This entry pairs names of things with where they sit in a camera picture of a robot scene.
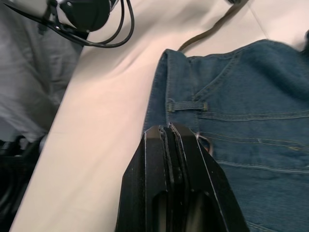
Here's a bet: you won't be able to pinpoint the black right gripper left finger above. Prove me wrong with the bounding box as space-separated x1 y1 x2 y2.
115 125 175 232

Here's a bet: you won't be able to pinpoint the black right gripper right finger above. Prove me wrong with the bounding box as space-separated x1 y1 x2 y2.
168 122 250 232

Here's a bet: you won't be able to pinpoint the blue denim shorts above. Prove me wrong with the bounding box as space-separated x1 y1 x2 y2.
143 39 309 232

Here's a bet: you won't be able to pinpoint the brown braided belt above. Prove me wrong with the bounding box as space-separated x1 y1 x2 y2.
177 0 242 157

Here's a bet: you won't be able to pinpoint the dark equipment under table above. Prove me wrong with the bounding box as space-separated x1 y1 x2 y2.
0 134 47 232

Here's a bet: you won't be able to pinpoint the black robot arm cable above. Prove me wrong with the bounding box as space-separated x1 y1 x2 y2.
40 0 135 48

